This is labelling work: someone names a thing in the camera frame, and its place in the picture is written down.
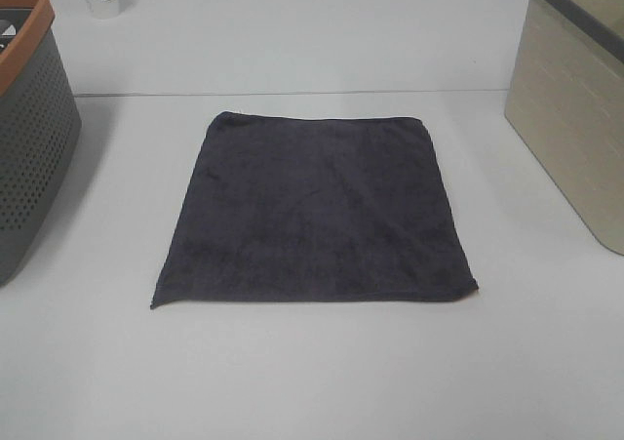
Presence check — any grey perforated basket orange rim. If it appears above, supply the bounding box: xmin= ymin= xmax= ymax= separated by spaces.
xmin=1 ymin=0 xmax=82 ymax=282

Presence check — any dark grey towel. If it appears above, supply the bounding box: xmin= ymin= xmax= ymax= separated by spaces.
xmin=151 ymin=112 xmax=478 ymax=307

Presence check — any beige basket grey rim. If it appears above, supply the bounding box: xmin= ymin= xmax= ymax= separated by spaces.
xmin=504 ymin=0 xmax=623 ymax=254

